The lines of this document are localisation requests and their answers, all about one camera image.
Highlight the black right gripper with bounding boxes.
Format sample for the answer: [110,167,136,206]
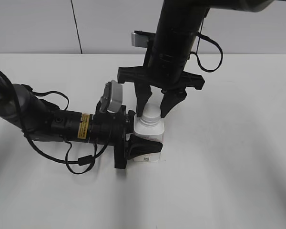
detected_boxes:
[117,40,205,118]

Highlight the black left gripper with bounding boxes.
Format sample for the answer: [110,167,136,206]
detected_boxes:
[92,102,163,169]

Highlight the white bottle cap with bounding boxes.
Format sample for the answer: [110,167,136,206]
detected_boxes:
[141,103,161,123]

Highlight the white yili changqing bottle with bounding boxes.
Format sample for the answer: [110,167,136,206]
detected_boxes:
[133,104,165,163]

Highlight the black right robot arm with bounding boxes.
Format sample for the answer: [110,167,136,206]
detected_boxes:
[117,0,272,118]

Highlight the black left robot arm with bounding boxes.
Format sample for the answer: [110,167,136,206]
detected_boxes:
[0,71,163,170]

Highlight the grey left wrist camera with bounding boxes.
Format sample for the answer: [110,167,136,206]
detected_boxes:
[100,80,123,113]

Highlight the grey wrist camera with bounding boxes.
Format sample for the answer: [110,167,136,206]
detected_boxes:
[131,31,155,48]
[100,80,123,113]

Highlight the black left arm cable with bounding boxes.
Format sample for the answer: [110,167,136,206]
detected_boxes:
[0,62,110,175]

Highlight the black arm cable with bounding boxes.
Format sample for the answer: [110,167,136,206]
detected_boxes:
[0,62,110,175]
[189,14,224,72]

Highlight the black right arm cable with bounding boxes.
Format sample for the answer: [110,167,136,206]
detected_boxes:
[189,14,224,72]

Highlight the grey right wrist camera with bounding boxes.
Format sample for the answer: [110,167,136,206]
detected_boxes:
[131,31,155,48]

